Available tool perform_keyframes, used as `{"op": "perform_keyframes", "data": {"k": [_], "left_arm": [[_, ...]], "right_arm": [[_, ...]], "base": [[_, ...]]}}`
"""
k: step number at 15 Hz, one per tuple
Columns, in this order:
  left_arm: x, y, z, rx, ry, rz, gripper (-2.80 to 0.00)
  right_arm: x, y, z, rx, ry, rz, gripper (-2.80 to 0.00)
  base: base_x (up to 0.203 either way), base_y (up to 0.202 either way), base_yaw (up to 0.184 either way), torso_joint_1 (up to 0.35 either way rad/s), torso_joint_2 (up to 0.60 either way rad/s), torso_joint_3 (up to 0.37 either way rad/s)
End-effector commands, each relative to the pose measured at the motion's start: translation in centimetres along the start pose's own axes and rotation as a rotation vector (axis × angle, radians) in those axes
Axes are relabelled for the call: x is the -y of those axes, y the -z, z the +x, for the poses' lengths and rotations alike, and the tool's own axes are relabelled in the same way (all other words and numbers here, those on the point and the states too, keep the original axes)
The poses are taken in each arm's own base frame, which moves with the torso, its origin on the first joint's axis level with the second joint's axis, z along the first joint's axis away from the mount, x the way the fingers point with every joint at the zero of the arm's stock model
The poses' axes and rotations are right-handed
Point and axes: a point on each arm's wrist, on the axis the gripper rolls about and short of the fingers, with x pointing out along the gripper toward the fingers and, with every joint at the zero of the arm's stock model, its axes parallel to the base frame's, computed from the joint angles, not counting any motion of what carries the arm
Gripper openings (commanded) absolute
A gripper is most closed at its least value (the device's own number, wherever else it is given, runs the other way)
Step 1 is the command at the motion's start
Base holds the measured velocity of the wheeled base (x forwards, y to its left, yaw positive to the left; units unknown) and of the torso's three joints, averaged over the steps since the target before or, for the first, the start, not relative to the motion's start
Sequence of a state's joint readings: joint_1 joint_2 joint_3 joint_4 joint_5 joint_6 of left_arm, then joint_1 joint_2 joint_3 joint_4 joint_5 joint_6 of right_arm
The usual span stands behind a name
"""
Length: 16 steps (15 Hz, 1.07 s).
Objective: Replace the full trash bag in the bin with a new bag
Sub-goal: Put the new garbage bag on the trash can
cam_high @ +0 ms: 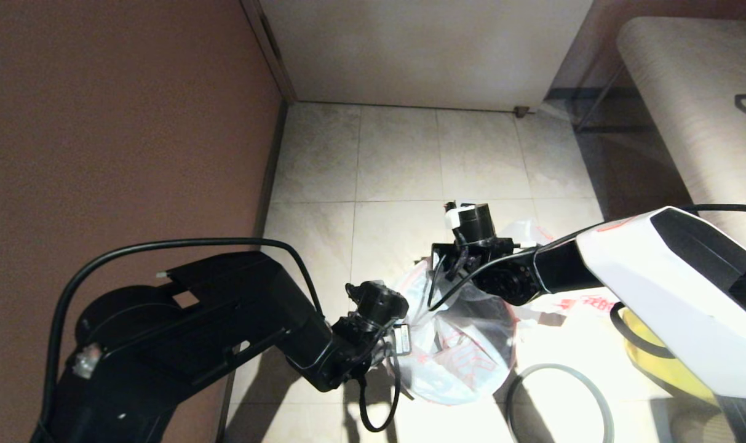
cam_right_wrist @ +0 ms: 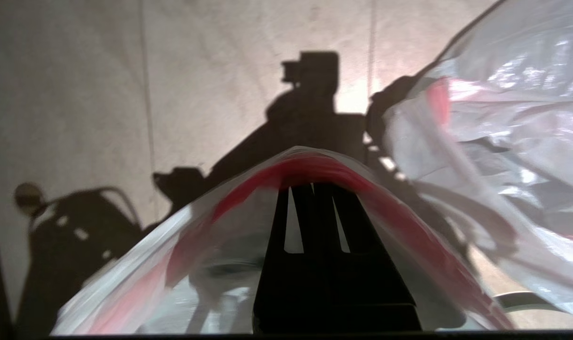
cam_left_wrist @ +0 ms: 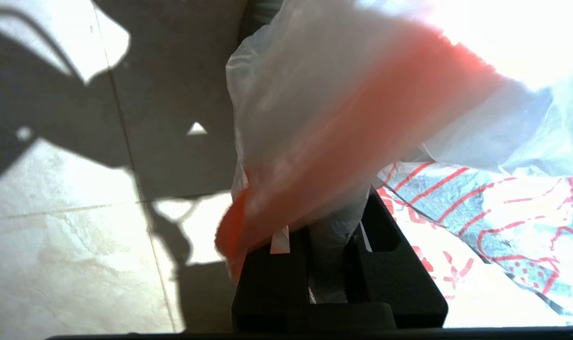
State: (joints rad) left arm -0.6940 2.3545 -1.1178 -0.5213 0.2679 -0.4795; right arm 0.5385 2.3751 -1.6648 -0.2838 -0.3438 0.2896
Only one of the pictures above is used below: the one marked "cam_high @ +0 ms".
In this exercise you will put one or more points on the dark baseboard strip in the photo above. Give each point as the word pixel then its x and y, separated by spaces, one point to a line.
pixel 271 160

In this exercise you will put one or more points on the yellow plastic bag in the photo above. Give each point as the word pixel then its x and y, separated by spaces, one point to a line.
pixel 655 369

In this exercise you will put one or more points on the thin metal table leg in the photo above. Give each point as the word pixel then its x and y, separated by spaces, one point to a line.
pixel 597 98

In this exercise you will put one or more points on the beige woodgrain table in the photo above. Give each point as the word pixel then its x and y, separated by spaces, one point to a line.
pixel 705 111

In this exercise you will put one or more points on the small metal door stopper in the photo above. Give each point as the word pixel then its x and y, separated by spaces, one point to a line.
pixel 521 112

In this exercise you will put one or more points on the white plastic bag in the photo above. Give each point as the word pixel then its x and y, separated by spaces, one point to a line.
pixel 459 357

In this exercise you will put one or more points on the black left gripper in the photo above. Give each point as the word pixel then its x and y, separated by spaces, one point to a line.
pixel 372 314

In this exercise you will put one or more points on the white red-printed trash bag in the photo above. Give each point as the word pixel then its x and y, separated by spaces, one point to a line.
pixel 585 303

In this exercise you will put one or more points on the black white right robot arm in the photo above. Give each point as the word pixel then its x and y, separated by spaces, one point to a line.
pixel 668 283

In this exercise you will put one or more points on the grey door frame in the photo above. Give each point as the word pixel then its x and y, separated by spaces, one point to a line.
pixel 271 49

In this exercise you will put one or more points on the cream ribbed cylinder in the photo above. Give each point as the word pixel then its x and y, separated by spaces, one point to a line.
pixel 698 431

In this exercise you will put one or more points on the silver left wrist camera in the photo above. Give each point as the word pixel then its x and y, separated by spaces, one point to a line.
pixel 403 339

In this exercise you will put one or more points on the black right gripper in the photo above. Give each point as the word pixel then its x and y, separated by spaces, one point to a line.
pixel 471 255

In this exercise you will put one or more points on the white door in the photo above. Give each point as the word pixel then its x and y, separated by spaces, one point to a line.
pixel 422 55

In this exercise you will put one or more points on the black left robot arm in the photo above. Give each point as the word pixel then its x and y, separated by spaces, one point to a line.
pixel 194 332

